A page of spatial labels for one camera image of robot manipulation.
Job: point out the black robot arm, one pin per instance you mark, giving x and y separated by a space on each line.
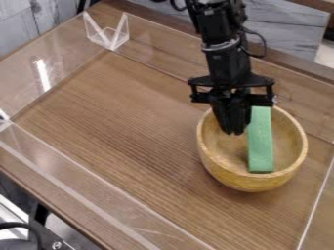
219 22

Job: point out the black table leg bracket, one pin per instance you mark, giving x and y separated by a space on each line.
50 241

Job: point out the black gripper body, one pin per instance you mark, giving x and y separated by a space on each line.
229 79

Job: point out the brown wooden bowl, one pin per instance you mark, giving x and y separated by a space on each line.
224 153

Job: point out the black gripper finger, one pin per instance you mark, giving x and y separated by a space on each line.
219 106
240 106

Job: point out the green rectangular block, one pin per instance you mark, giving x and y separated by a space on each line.
260 152

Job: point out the clear acrylic corner bracket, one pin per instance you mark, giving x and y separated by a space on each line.
109 38

